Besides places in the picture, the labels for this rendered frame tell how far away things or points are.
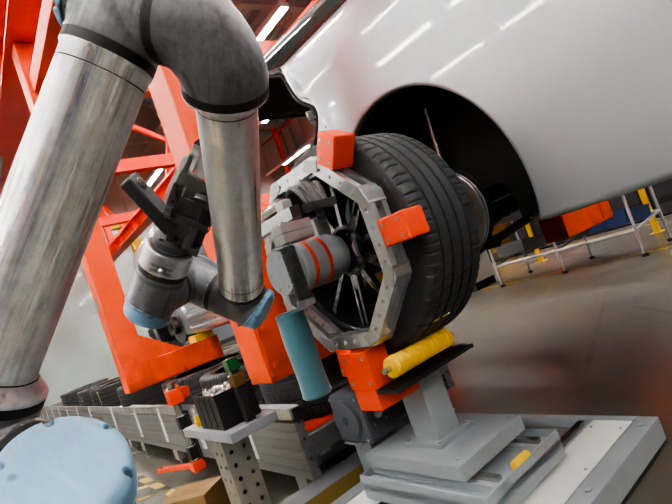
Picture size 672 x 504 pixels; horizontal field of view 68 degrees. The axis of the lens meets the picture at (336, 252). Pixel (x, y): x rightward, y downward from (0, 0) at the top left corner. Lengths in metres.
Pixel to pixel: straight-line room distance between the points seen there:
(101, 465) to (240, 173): 0.42
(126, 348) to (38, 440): 2.89
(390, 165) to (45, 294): 0.87
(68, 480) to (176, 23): 0.53
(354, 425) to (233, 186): 1.14
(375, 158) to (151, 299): 0.67
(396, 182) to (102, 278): 2.65
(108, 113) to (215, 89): 0.13
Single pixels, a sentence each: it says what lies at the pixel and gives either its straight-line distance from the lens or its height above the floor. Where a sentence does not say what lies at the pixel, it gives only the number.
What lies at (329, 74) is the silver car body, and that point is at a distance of 1.97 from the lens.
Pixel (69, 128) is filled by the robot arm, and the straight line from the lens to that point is 0.68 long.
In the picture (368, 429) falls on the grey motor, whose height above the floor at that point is 0.28.
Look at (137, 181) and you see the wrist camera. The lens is 0.93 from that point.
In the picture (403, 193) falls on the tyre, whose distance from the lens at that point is 1.26.
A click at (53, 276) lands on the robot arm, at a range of 0.70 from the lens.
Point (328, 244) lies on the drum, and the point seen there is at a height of 0.88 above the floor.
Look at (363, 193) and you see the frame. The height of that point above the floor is 0.96.
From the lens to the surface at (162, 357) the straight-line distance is 3.63.
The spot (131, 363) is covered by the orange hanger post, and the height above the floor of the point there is 0.70.
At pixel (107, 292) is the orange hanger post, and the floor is 1.19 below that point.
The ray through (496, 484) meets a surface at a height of 0.17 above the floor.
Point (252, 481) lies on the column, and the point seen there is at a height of 0.23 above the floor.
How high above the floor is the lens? 0.79
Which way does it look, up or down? 2 degrees up
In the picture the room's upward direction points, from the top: 20 degrees counter-clockwise
